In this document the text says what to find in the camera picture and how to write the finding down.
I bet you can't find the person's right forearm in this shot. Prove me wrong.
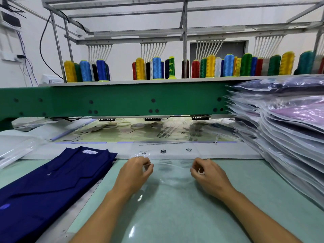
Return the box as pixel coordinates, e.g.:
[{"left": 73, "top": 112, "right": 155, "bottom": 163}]
[{"left": 220, "top": 191, "right": 302, "bottom": 243}]

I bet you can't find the green machine beam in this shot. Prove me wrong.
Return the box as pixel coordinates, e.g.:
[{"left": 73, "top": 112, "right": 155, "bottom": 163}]
[{"left": 0, "top": 80, "right": 244, "bottom": 131}]

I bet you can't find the person's left hand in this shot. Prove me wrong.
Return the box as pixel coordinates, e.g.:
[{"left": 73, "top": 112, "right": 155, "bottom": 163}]
[{"left": 112, "top": 156, "right": 154, "bottom": 198}]

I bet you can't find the crumpled clear plastic film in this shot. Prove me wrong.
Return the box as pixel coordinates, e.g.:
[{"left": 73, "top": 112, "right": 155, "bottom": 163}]
[{"left": 0, "top": 135, "right": 47, "bottom": 169}]

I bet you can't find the wall router with antennas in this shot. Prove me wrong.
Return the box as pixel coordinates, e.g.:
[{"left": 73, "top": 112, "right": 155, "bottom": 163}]
[{"left": 0, "top": 2, "right": 23, "bottom": 31}]

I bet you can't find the stack of bagged garments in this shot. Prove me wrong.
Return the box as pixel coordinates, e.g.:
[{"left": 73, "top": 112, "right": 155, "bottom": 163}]
[{"left": 227, "top": 74, "right": 324, "bottom": 209}]

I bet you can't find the white box device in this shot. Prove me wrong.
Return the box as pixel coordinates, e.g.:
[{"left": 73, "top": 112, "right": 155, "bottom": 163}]
[{"left": 40, "top": 74, "right": 63, "bottom": 85}]

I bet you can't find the black hanging cable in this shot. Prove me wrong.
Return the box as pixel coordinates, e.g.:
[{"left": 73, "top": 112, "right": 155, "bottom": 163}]
[{"left": 39, "top": 15, "right": 65, "bottom": 80}]

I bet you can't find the person's right hand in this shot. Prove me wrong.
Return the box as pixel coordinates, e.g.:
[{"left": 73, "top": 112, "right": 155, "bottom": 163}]
[{"left": 190, "top": 158, "right": 235, "bottom": 200}]

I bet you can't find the navy blue shirt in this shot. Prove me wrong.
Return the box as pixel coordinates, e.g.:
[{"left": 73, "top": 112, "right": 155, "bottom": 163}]
[{"left": 0, "top": 146, "right": 118, "bottom": 243}]

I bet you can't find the row of coloured thread spools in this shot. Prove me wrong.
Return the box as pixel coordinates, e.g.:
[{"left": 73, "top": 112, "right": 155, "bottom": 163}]
[{"left": 63, "top": 50, "right": 324, "bottom": 83}]

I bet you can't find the white wall socket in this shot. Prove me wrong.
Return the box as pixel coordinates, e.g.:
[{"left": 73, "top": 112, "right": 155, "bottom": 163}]
[{"left": 2, "top": 52, "right": 26, "bottom": 62}]

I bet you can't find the grey metal thread rack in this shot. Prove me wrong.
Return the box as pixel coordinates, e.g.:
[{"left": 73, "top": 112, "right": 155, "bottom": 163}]
[{"left": 42, "top": 0, "right": 324, "bottom": 81}]

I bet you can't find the person's left forearm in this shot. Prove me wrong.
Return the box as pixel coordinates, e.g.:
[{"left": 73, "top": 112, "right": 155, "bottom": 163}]
[{"left": 70, "top": 190, "right": 133, "bottom": 243}]

